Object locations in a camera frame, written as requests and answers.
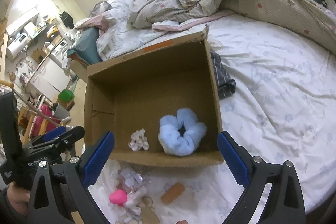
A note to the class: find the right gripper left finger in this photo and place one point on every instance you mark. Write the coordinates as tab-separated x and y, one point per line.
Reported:
94	159

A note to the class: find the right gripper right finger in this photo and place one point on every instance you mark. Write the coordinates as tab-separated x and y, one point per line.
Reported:
236	157

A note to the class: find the pink soft ball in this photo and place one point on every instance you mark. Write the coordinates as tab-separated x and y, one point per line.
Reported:
118	197

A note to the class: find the white lace scrunchie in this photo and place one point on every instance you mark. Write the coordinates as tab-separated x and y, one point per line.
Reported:
138	141

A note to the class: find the orange sponge block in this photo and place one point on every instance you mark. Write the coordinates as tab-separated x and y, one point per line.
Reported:
172	193

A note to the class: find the person's left hand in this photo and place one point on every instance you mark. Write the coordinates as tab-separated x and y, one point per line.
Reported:
18	198

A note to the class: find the clear plastic wrapper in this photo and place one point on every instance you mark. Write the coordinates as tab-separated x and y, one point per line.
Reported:
132	183

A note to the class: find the light blue fluffy scrunchie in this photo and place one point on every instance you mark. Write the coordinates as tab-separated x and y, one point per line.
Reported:
181	135

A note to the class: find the white floral bed sheet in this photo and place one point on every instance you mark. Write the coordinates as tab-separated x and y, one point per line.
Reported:
283	109

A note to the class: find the green plastic bucket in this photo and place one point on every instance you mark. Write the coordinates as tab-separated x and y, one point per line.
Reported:
66	95

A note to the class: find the dark striped folded cloth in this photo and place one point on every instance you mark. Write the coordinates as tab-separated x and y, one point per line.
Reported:
226	86

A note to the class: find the brown cardboard box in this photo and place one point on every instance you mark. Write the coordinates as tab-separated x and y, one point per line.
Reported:
136	90

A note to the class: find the white washing machine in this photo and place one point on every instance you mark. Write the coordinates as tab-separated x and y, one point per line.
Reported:
60	51

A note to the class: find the teal pillow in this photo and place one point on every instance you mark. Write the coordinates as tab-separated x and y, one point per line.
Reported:
85	49

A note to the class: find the pink white crumpled blanket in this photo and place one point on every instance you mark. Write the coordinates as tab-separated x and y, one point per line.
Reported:
116	35

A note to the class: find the beige patterned quilt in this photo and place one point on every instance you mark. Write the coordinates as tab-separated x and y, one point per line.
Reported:
305	17

